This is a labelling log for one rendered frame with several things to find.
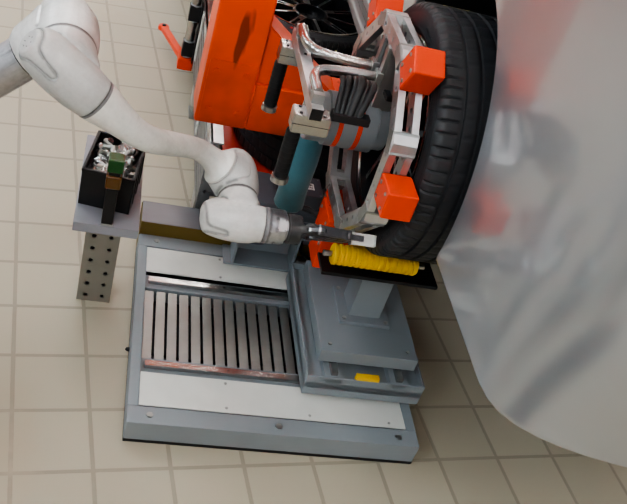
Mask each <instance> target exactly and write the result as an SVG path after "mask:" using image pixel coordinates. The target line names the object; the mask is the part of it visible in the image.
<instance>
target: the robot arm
mask: <svg viewBox="0 0 627 504"><path fill-rule="evenodd" d="M99 49H100V28H99V23H98V19H97V16H96V15H95V13H94V12H93V11H92V9H91V8H90V6H89V5H88V4H87V3H86V2H85V0H43V1H42V2H41V4H40V5H38V6H37V7H36V8H35V9H34V10H33V11H32V12H31V13H30V14H29V15H27V16H26V17H25V18H24V19H23V20H22V21H21V22H19V23H18V24H17V25H16V26H15V27H14V28H13V30H12V32H11V34H10V37H9V38H8V39H7V40H5V41H3V42H2V43H0V98H2V97H4V96H5V95H7V94H9V93H11V92H12V91H14V90H16V89H18V88H19V87H21V86H23V85H25V84H27V83H28V82H30V81H32V80H34V81H35V82H36V83H37V84H38V85H39V86H40V87H41V88H42V89H44V90H45V91H46V92H47V93H48V94H49V95H50V96H52V97H53V98H54V99H55V100H56V101H58V102H59V103H60V104H61V105H63V106H64V107H66V108H67V109H69V110H70V111H72V112H74V113H75V114H77V115H78V116H79V117H81V118H82V119H84V120H86V121H88V122H90V123H91V124H93V125H95V126H97V127H99V128H101V129H102V130H104V131H106V132H107V133H109V134H111V135H113V136H114V137H116V138H117V139H119V140H121V141H122V142H124V143H126V144H128V145H129V146H131V147H133V148H136V149H138V150H140V151H143V152H146V153H150V154H155V155H164V156H174V157H183V158H190V159H194V160H195V161H197V162H198V163H199V164H201V166H202V167H203V168H204V170H205V173H204V178H205V180H206V181H207V182H208V184H209V186H210V187H211V189H212V191H213V192H214V195H215V196H217V197H215V198H211V199H209V200H206V201H204V202H203V203H202V205H201V209H200V217H199V221H200V227H201V230H202V232H203V233H205V234H207V235H209V236H212V237H215V238H218V239H221V240H225V241H230V242H236V243H255V242H257V243H263V244H265V243H266V244H276V245H281V244H283V242H284V243H285V244H292V245H298V244H299V243H300V241H301V238H302V237H303V238H305V240H308V241H311V240H315V241H324V242H332V243H340V244H343V243H348V245H351V244H352V245H359V246H365V247H372V248H374V247H376V237H377V236H376V235H369V234H362V233H356V232H352V231H350V230H344V229H339V228H333V227H328V226H325V225H322V224H319V225H317V224H314V223H310V225H309V224H307V225H304V223H303V222H304V220H303V217H302V216H301V215H295V214H287V212H286V210H282V209H275V208H270V207H263V206H260V203H259V201H258V194H259V179H258V172H257V167H256V164H255V162H254V160H253V158H252V157H251V155H250V154H249V153H248V152H246V151H245V150H243V149H240V148H231V149H227V150H220V149H218V148H217V147H215V146H214V145H212V144H211V143H209V142H207V141H205V140H203V139H201V138H198V137H195V136H191V135H186V134H182V133H178V132H173V131H169V130H164V129H160V128H157V127H154V126H152V125H150V124H149V123H147V122H146V121H144V120H143V119H142V118H141V117H140V116H139V115H138V114H137V113H136V112H135V110H134V109H133V108H132V107H131V106H130V104H129V103H128V102H127V101H126V100H125V98H124V97H123V96H122V94H121V93H120V92H119V90H118V89H117V88H116V86H115V85H114V84H113V83H112V82H111V81H110V80H109V79H108V77H107V76H106V75H105V74H104V73H103V72H102V71H101V70H100V63H99V59H98V54H99Z"/></svg>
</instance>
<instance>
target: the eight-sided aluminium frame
mask: <svg viewBox="0 0 627 504"><path fill-rule="evenodd" d="M383 34H386V35H387V38H388V39H387V40H388V42H389V44H390V45H391V48H392V52H393V55H394V57H395V76H394V86H393V95H392V105H391V115H390V125H389V133H388V137H387V142H386V146H385V149H384V152H383V155H382V157H381V160H380V163H379V165H378V168H377V170H376V173H375V176H374V178H373V181H372V184H371V186H370V189H369V191H368V194H367V197H366V199H365V202H364V204H363V205H362V207H360V208H357V204H356V200H355V196H354V192H353V188H352V184H351V167H352V157H353V150H348V149H343V158H342V167H341V169H337V165H338V156H339V148H338V147H331V146H330V149H329V158H328V167H327V172H326V190H327V189H328V196H329V201H330V205H331V210H332V214H333V219H334V227H335V228H339V229H344V230H350V231H352V232H356V233H363V232H366V231H369V230H372V229H375V228H378V227H384V225H386V224H387V222H388V220H389V219H384V218H380V216H379V212H378V209H377V205H376V202H375V198H374V193H375V191H376V188H377V186H378V183H379V180H380V178H381V175H382V173H390V171H391V168H392V166H393V163H394V161H395V158H396V156H398V157H399V159H398V161H397V164H396V167H395V169H394V172H393V174H395V175H401V176H406V175H407V173H408V170H409V168H410V165H411V163H412V160H413V159H415V156H416V152H417V148H418V143H419V139H420V135H419V128H420V118H421V108H422V98H423V94H418V93H413V92H410V95H409V105H408V115H407V125H406V131H402V126H403V116H404V106H405V96H406V91H403V90H400V88H399V87H400V64H401V62H402V61H403V60H404V58H405V57H406V56H407V55H408V53H409V52H410V51H411V50H412V49H413V47H414V46H415V45H418V46H422V47H423V45H422V43H421V41H420V39H419V37H418V34H417V32H416V30H415V28H414V26H413V24H412V22H411V17H409V15H408V13H404V12H399V11H395V10H390V9H385V10H384V11H381V12H380V15H379V16H378V17H377V18H376V19H375V20H374V21H373V22H372V23H371V24H370V25H369V26H368V27H367V28H366V29H365V30H364V31H363V32H362V33H361V34H359V35H358V37H357V39H356V41H355V44H354V46H353V52H352V55H351V56H355V57H359V58H365V59H368V60H371V58H372V56H374V57H376V54H377V52H378V49H379V46H380V43H381V40H382V37H383ZM340 190H342V193H343V201H344V207H345V211H346V214H345V211H344V207H343V203H342V199H341V194H340Z"/></svg>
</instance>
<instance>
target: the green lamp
mask: <svg viewBox="0 0 627 504"><path fill-rule="evenodd" d="M125 158H126V155H125V154H121V153H115V152H110V153H109V160H108V167H107V172H109V173H115V174H123V172H124V166H125Z"/></svg>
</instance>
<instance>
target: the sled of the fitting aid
mask: <svg viewBox="0 0 627 504"><path fill-rule="evenodd" d="M304 266H305V264H302V263H295V262H291V265H290V268H289V271H288V274H287V277H286V284H287V292H288V299H289V307H290V314H291V322H292V329H293V337H294V344H295V352H296V359H297V367H298V374H299V381H300V389H301V393H306V394H316V395H326V396H336V397H346V398H356V399H366V400H376V401H386V402H396V403H406V404H417V403H418V401H419V399H420V397H421V395H422V393H423V391H424V389H425V385H424V382H423V378H422V375H421V371H420V368H419V364H418V363H417V365H416V367H415V369H414V371H410V370H401V369H392V368H383V367H374V366H365V365H356V364H346V363H337V362H328V361H319V360H317V354H316V347H315V341H314V335H313V329H312V322H311V316H310V310H309V304H308V297H307V291H306V285H305V278H304V272H303V269H304Z"/></svg>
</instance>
